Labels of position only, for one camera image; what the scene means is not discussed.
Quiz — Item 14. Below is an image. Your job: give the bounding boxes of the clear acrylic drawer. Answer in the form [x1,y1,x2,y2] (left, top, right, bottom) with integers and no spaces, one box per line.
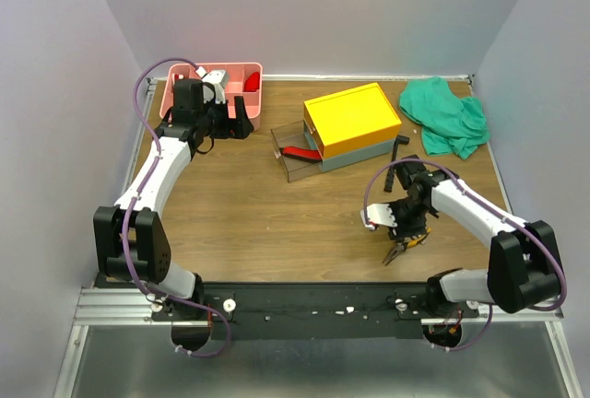
[271,121,323,182]

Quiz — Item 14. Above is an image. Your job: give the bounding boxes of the red black utility knife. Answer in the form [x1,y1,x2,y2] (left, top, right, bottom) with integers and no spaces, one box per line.
[280,146,323,163]

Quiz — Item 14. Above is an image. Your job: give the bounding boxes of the yellow and grey drawer box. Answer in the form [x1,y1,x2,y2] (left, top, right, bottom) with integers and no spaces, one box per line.
[303,83,402,172]

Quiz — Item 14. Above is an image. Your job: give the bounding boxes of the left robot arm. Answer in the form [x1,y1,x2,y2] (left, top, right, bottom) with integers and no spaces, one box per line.
[93,78,254,320]

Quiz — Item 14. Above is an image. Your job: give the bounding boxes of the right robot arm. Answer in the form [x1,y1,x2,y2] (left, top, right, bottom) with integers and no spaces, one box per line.
[384,156,567,317]

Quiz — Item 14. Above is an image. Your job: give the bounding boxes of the yellow black cutters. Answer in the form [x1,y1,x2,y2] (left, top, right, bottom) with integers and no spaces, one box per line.
[382,228,431,265]

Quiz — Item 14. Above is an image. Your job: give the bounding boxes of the red object back compartment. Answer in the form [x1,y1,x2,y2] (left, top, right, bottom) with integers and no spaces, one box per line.
[243,71,261,92]

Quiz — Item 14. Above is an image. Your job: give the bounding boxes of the pink compartment tray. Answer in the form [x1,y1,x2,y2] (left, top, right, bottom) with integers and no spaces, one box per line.
[159,62,263,131]

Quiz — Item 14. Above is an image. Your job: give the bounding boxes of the green cloth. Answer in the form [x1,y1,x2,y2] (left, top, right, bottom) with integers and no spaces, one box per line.
[399,76,490,160]

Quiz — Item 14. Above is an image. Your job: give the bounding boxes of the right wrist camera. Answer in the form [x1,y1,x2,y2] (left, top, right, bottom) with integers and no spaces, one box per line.
[360,204,397,231]

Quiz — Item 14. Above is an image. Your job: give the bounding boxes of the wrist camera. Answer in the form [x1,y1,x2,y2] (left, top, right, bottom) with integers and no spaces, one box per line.
[360,204,397,231]
[202,69,230,104]

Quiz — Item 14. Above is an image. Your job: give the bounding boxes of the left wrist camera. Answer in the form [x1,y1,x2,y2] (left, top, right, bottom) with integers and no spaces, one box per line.
[202,69,230,104]

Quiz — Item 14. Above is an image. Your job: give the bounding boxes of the black ribbed tool handle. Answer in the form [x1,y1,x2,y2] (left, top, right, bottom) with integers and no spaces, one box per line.
[383,135,410,193]

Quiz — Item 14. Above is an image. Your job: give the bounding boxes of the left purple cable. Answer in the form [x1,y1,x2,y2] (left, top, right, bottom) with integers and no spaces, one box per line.
[132,55,231,358]

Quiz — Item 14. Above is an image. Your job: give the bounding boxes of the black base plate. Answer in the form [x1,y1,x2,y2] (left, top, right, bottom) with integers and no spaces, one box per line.
[152,282,478,341]

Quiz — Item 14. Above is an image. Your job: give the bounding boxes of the aluminium rail frame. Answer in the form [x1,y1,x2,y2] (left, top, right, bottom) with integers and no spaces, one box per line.
[56,80,583,397]

